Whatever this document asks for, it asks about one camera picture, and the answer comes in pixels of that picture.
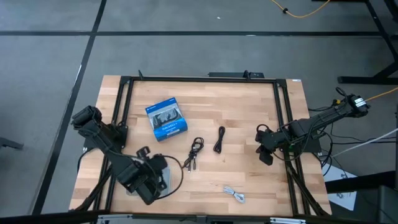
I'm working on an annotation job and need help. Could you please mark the black floor foot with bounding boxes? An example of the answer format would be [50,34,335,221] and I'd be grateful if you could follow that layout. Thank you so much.
[0,136,25,151]

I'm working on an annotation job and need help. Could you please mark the white USB-C cable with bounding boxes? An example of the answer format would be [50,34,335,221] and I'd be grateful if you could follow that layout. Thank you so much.
[223,185,246,205]

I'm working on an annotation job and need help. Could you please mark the yellow floor cable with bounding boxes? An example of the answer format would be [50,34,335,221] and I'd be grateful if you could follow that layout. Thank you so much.
[365,88,398,103]
[269,0,331,19]

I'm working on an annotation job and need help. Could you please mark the black floor cables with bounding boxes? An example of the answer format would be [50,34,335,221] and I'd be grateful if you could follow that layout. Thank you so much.
[307,105,398,177]

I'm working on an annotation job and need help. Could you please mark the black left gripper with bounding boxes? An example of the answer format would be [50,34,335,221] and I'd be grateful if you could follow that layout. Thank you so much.
[130,146,169,206]

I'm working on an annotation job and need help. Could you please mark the black bar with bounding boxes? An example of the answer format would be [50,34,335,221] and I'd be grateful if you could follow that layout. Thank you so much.
[207,71,266,79]

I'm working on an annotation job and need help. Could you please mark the blue product box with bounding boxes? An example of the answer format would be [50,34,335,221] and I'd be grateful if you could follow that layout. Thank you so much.
[144,96,189,142]

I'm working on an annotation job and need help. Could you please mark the white floor cable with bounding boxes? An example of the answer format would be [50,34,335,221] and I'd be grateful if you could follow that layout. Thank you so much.
[331,127,398,158]

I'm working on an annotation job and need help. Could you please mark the silver camera mount bar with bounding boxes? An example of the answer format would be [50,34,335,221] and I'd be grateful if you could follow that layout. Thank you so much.
[96,213,307,224]

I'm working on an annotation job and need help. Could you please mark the black cable bundle two plugs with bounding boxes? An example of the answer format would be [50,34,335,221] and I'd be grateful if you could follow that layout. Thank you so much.
[182,136,205,174]

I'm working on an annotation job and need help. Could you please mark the black floor stand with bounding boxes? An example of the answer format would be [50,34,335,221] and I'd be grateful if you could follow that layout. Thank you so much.
[337,0,398,85]

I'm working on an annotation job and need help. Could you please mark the black aluminium table frame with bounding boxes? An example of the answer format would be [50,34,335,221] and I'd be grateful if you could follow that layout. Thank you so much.
[74,70,332,218]

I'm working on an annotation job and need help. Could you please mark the white paper sheet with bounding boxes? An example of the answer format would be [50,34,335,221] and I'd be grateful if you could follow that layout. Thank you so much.
[322,164,358,212]

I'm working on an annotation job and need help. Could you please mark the black equipment case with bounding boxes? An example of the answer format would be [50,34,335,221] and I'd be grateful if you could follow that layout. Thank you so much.
[325,170,398,224]

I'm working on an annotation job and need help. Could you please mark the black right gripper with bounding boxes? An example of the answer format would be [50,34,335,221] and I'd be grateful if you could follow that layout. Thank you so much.
[255,129,292,166]

